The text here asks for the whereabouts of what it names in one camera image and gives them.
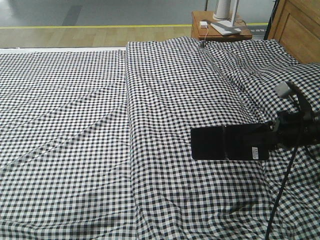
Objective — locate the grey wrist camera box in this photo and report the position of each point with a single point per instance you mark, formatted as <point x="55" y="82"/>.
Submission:
<point x="283" y="90"/>

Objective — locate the black smartphone with pink frame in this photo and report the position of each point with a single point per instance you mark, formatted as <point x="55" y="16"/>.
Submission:
<point x="229" y="142"/>

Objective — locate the wooden nightstand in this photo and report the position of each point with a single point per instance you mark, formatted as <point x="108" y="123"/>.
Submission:
<point x="210" y="34"/>

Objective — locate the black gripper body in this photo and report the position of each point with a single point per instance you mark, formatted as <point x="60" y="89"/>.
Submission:
<point x="295" y="129"/>

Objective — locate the white charger adapter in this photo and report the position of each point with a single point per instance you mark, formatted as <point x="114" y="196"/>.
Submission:
<point x="203" y="24"/>

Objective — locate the white desk lamp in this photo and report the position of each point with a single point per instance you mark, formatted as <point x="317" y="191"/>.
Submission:
<point x="225" y="17"/>

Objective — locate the wooden headboard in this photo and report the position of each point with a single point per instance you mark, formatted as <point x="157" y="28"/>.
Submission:
<point x="296" y="26"/>

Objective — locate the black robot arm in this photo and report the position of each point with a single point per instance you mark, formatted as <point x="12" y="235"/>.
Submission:
<point x="300" y="128"/>

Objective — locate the black white checkered bed sheet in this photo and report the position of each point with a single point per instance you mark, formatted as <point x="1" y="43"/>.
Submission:
<point x="65" y="171"/>

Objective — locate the black white checkered duvet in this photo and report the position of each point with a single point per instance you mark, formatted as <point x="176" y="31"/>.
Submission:
<point x="176" y="85"/>

